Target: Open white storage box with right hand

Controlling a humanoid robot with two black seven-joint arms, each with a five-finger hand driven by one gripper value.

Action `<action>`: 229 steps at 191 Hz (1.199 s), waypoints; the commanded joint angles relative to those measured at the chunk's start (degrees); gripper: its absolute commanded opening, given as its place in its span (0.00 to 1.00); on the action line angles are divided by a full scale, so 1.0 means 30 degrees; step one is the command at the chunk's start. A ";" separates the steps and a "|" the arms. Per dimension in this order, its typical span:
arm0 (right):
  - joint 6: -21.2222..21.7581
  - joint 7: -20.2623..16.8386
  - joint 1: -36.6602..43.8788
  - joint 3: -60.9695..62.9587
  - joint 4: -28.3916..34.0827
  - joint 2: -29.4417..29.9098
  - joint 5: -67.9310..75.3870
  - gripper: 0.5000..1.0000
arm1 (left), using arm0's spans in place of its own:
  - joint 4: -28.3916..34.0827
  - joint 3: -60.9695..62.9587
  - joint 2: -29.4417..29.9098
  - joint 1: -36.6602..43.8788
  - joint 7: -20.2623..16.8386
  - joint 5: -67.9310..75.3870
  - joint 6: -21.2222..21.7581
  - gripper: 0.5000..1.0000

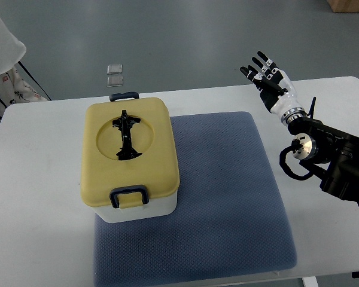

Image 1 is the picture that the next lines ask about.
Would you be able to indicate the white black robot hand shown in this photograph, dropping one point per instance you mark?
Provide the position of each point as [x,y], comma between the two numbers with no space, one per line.
[275,88]

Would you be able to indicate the yellow box lid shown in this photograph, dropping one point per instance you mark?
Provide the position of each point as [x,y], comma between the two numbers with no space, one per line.
[129,155]

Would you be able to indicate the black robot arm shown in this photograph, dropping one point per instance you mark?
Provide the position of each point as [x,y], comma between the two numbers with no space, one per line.
[322,151]

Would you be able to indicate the brown cardboard box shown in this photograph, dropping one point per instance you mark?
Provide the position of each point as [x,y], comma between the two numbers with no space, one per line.
[344,6]

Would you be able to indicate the white storage box base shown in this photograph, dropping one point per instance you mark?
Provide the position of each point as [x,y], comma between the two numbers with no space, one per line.
[156,207]

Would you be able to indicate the blue grey fabric mat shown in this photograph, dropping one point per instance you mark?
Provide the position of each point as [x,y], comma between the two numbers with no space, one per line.
[230,219]

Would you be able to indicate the upper floor metal plate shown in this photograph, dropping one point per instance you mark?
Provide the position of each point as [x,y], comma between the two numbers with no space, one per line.
[114,69]

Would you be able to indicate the person in white clothing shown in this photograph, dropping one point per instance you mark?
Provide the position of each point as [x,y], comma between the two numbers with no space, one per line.
[13,88]

